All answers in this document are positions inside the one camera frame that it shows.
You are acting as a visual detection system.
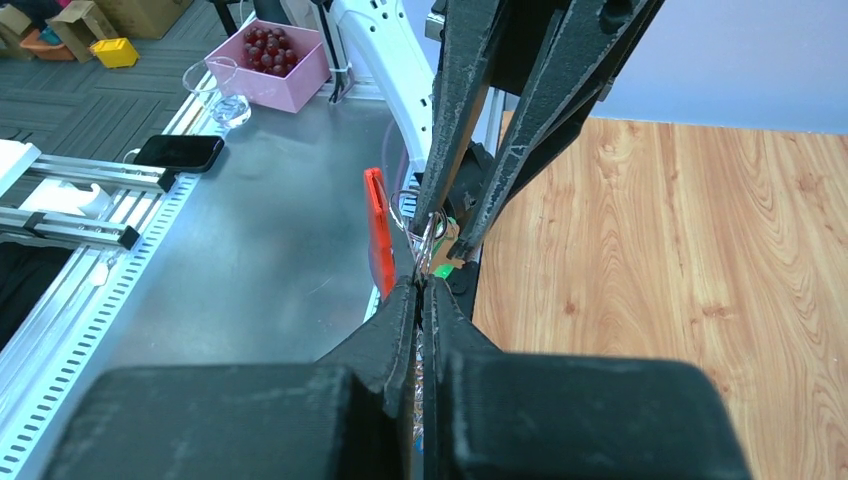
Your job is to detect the keyring bundle with red tag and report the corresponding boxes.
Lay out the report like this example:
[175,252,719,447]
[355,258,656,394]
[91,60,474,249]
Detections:
[364,167,424,479]

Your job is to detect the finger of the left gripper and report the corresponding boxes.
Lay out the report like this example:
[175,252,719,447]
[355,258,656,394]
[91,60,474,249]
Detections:
[413,0,509,222]
[448,0,663,260]

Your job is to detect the black smartphone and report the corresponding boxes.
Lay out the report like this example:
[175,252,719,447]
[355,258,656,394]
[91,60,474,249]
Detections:
[131,135,225,173]

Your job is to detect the small yellow bin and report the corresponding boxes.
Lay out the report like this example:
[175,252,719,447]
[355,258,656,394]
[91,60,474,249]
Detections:
[89,38,140,69]

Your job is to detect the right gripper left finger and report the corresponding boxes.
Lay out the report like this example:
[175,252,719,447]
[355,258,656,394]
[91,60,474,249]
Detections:
[43,276,418,479]

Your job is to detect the clear glass beaker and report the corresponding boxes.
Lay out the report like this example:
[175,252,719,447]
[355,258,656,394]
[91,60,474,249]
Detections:
[181,56,252,129]

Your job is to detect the cardboard box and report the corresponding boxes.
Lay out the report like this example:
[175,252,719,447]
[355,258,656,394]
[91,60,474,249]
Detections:
[46,1,120,63]

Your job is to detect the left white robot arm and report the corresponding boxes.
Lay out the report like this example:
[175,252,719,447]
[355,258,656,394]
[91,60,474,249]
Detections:
[319,0,661,259]

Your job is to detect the pink box of berries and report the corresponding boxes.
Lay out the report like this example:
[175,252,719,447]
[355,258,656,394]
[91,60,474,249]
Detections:
[205,20,330,113]

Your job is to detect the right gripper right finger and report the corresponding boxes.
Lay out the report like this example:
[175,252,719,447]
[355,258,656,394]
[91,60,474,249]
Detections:
[421,274,753,480]

